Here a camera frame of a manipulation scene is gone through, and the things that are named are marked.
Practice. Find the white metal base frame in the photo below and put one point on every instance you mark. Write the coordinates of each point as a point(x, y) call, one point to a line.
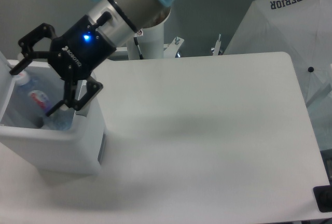
point(134, 50)

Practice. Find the white plastic trash can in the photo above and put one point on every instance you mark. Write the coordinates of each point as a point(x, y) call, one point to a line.
point(68, 141)

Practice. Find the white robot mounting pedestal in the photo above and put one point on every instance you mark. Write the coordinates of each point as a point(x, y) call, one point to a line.
point(152, 34)

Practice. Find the crushed clear plastic bottle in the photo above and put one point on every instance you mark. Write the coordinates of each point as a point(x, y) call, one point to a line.
point(40, 97)

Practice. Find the white umbrella with navy lettering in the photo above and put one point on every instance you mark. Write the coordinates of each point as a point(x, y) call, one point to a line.
point(301, 28)

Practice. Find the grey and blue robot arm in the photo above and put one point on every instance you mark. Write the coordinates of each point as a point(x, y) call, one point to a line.
point(128, 17)

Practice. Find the black device at table edge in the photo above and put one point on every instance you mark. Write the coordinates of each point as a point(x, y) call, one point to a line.
point(323, 198)

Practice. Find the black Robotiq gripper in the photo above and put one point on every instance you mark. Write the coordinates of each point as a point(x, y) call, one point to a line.
point(82, 49)

